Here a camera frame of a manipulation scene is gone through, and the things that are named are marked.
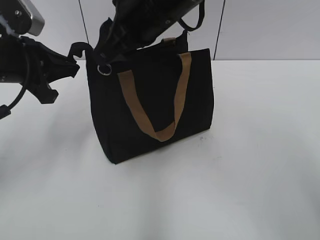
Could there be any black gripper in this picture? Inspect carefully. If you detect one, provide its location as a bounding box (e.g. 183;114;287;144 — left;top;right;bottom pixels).
93;18;140;65

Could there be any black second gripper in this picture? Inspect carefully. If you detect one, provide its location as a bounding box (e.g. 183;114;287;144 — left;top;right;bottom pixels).
0;35;92;104

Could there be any black bag with tan handles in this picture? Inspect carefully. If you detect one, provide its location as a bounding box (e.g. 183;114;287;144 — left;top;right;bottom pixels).
86;31;214;164

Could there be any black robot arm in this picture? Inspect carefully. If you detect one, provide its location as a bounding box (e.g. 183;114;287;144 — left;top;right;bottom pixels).
0;0;205;116

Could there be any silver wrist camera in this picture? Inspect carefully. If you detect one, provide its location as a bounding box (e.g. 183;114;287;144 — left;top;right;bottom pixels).
0;0;45;37

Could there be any black cable loop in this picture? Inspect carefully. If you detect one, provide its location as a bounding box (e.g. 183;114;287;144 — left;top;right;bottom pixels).
177;2;206;32

